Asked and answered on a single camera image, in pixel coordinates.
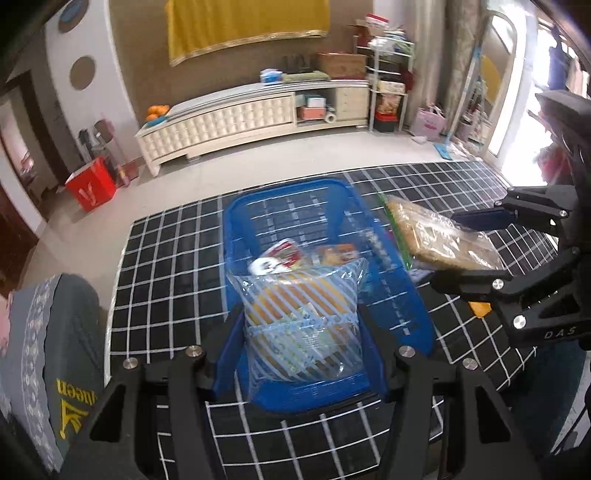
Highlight red and white snack packet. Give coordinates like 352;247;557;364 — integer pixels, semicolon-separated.
249;239;308;276

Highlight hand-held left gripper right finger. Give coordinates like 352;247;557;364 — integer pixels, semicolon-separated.
359;307;541;480

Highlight white metal shelf rack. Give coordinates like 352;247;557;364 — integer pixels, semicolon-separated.
366;36;415;135

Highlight pink quilted jacket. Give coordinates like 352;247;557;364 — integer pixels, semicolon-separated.
534;142;571;184

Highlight silver standing air conditioner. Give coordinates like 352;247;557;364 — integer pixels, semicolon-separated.
412;0;451;110

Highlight beige cracker packet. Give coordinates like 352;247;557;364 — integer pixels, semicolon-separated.
316;243;361;267

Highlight blue plastic basket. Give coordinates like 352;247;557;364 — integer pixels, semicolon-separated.
222;178;437;415

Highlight red paper bag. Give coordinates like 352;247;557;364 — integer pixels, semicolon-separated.
64;156;117;212

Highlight patterned beige curtain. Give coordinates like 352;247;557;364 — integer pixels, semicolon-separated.
443;0;488;134

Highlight hanging dark clothes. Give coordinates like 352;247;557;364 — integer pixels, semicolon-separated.
547;27;588;94

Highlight round wall disc blue plate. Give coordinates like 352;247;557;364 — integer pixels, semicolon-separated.
57;0;89;33

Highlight brown cardboard box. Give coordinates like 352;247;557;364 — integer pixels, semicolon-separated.
315;51;368;79

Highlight white TV cabinet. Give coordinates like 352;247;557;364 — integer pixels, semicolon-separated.
135;79;372;177

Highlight dark wooden door frame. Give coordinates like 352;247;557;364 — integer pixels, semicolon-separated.
0;69;71;241

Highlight broom and dustpan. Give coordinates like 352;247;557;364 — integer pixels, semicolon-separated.
78;119;140;188

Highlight black checkered tablecloth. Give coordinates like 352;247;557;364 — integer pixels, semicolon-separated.
105;161;560;480

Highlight green folded cloth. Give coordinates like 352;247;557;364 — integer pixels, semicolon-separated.
281;71;331;84

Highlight blue striped clear snack bag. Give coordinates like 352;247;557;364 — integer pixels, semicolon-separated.
226;257;370;400

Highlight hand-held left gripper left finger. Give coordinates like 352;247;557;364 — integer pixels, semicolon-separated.
60;309;246;480

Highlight pink tote bag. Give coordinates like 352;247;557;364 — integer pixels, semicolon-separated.
410;104;447;141

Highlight yellow cloth cover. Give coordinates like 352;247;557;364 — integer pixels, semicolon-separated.
167;0;331;68

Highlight blue handled mop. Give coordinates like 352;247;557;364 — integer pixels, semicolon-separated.
433;45;486;160

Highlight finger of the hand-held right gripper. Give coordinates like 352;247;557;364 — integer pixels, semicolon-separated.
451;184;581;232
429;246;583;315

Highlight long biscuit packet green end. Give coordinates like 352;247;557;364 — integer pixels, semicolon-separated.
376;193;505;273

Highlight standing arched mirror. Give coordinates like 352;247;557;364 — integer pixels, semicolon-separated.
454;11;518;158

